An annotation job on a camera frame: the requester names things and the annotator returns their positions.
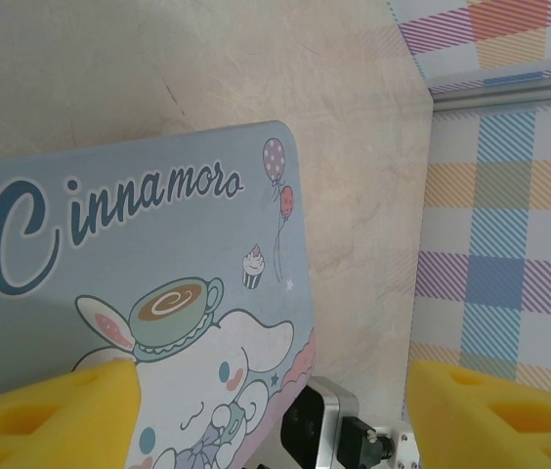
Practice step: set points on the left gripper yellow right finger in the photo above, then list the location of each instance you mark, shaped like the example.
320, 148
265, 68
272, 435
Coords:
500, 425

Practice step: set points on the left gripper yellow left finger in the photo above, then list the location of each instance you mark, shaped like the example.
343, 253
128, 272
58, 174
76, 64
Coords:
36, 420

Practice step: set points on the silver camera mount bracket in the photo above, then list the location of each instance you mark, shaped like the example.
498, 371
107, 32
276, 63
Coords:
405, 447

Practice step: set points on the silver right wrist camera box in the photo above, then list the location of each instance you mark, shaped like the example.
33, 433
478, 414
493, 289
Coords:
309, 425

